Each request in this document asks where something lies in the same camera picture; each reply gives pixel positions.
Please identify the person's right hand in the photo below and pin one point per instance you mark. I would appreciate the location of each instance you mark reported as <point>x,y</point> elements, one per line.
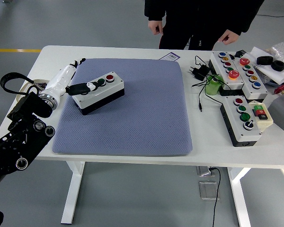
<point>156,27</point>

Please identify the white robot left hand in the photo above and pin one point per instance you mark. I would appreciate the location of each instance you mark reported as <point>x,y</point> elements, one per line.
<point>61,79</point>

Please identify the person's left hand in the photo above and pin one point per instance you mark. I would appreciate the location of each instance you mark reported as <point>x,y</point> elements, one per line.
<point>229,37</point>

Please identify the four-button control box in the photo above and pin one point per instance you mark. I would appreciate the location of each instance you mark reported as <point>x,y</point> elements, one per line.
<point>109,92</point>
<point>245,117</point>

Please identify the person's left forearm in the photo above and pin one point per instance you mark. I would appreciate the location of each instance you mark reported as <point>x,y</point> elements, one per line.
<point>251,16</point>

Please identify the person's right forearm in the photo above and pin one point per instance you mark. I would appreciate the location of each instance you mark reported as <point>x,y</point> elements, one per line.
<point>153,11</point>

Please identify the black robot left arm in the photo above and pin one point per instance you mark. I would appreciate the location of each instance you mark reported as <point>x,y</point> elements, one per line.
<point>26,139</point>

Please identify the five-button control box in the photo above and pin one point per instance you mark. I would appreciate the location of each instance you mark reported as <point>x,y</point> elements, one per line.
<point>250,72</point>
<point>233,73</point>

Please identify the small black connector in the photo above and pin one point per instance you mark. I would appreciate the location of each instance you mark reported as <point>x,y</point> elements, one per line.
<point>240,53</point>

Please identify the dark red small item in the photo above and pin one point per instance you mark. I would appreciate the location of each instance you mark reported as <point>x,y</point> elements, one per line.
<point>40,83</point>

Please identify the purple label card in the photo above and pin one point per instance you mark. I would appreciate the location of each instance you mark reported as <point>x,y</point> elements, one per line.
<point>171,56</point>

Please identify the person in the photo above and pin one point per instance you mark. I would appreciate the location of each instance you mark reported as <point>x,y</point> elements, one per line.
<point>198,19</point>

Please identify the cream oval tray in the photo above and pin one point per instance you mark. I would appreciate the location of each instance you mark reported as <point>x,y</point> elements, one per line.
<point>23,91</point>

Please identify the black power adapter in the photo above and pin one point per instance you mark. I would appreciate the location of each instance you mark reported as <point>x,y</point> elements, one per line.
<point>201,72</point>

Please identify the green tape roll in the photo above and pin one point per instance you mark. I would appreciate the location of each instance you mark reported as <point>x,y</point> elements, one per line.
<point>213,88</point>

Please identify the clear bubble wrap bag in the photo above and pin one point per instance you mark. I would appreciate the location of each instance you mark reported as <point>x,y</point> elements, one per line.
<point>282,50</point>

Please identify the yellow floor tape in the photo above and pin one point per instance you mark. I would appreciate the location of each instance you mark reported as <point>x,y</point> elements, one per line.
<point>14,50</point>

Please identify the white paper sheet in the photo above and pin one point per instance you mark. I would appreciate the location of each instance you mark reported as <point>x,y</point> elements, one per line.
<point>278,75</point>

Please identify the red knob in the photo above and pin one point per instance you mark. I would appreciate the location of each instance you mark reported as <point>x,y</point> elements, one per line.
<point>279,89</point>

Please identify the grey-blue textured mat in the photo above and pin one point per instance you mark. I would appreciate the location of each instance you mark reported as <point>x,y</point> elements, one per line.
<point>132,118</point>

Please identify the grey block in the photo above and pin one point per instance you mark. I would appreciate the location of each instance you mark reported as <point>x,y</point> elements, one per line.
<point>280,111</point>

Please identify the white table leg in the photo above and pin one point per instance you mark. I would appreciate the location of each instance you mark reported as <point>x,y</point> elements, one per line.
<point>73,194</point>
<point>239,196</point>

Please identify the silver floor socket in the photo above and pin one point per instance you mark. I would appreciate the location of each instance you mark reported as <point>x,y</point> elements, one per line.
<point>203,171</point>
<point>208,190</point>

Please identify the cream red-green push switch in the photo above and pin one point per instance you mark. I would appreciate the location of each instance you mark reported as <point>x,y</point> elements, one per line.
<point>266,123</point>

